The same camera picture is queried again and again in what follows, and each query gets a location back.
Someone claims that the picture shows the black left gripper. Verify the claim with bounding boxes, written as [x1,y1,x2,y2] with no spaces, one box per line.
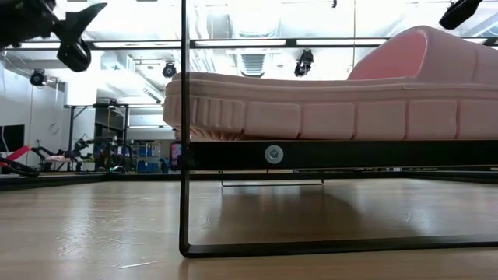
[0,0,108,73]

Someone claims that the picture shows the pink slide sandal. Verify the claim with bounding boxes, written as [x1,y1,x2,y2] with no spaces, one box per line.
[162,25,498,142]

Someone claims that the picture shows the black background robot arms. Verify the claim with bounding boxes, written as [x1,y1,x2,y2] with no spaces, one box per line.
[30,134,95,173]

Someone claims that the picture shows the red padded bar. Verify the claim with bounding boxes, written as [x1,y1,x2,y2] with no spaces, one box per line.
[0,145,32,169]

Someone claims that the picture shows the blue storage bins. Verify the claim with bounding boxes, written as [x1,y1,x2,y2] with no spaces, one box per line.
[135,146,162,174]

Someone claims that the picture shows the lit pink display screen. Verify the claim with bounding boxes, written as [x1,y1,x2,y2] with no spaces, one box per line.
[169,141,183,167]

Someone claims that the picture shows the long ceiling light fixture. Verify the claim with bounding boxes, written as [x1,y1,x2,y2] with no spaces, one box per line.
[7,37,498,50]

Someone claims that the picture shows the white ceiling air vent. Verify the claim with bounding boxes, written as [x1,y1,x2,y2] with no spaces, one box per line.
[240,53,267,79]

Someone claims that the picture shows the black metal rack frame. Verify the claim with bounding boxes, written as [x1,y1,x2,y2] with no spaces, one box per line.
[64,102,131,173]

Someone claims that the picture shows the black wall monitor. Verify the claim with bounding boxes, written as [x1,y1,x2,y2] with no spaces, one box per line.
[0,124,26,153]

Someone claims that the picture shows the black aluminium table frame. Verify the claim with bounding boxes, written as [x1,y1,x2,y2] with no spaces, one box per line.
[0,169,498,192]

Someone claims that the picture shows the wood shelf black metal frame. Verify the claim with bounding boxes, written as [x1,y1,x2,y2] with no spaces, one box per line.
[178,0,498,259]

